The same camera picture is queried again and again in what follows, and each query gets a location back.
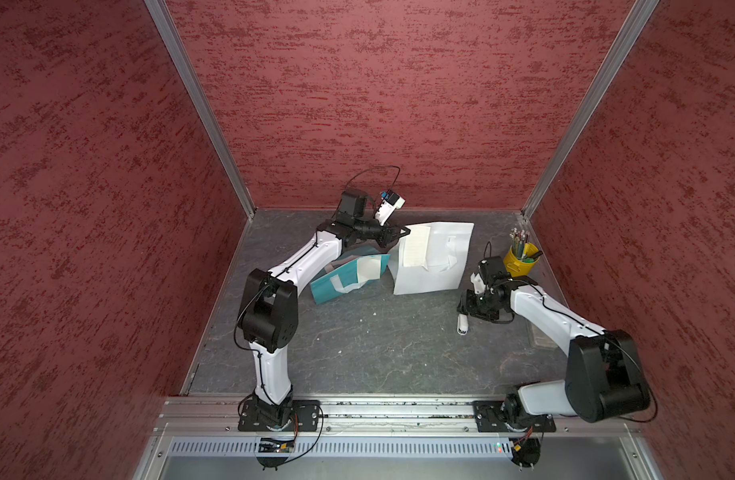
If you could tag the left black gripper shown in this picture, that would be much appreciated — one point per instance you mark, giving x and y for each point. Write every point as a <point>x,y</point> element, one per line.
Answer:
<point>389,234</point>

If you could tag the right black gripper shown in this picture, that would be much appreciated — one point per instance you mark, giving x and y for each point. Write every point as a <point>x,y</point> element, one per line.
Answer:
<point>465,302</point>

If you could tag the small white stapler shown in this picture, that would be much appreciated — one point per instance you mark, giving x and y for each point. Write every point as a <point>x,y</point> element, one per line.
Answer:
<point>462,324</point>

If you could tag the white gift bag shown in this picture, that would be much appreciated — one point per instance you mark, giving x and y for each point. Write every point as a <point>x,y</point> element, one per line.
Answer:
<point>446,260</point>

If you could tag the teal gift bag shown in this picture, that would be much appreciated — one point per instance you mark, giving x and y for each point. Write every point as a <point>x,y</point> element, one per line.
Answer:
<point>352,271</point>

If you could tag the paper receipt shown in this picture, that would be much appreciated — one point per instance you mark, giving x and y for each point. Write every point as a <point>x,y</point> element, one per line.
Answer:
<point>415,246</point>

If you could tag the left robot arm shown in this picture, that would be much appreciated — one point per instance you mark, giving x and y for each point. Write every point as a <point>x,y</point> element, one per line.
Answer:
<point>269,314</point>

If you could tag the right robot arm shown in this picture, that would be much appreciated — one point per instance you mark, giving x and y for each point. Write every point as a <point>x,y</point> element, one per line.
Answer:
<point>603,378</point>

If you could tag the yellow pencil bucket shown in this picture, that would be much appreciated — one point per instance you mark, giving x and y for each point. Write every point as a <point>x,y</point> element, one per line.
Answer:
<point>522,255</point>

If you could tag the grey sharpening stone block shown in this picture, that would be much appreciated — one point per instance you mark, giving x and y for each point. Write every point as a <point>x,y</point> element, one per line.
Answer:
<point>539,339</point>

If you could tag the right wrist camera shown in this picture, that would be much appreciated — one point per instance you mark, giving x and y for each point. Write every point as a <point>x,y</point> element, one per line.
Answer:
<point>478,284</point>

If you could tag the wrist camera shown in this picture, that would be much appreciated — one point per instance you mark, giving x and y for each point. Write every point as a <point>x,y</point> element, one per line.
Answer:
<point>390,201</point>
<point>478,284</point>

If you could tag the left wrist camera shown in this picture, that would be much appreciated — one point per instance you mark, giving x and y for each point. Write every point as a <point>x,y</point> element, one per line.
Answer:
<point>390,201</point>

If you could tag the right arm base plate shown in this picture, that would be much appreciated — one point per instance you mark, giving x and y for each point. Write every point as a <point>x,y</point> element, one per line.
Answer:
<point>509,417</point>

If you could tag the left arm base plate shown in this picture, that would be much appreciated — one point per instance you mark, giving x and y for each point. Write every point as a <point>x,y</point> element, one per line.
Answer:
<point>294,415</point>

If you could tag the perforated cable tray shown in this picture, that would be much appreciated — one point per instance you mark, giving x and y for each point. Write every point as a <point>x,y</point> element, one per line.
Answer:
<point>333,447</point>

